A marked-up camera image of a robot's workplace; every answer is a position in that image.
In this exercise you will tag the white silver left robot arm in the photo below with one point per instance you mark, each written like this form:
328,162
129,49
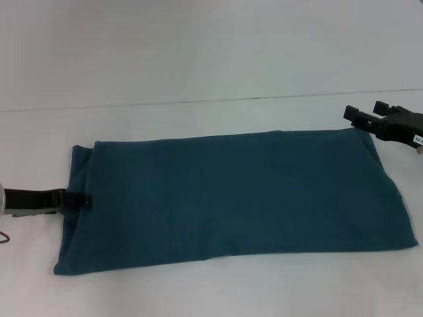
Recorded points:
2,199

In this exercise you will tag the teal printed t-shirt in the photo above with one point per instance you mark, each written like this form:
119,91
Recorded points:
231,198

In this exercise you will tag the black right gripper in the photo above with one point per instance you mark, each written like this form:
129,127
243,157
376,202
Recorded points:
403,128

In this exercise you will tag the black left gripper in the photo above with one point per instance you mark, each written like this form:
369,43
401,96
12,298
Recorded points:
33,199

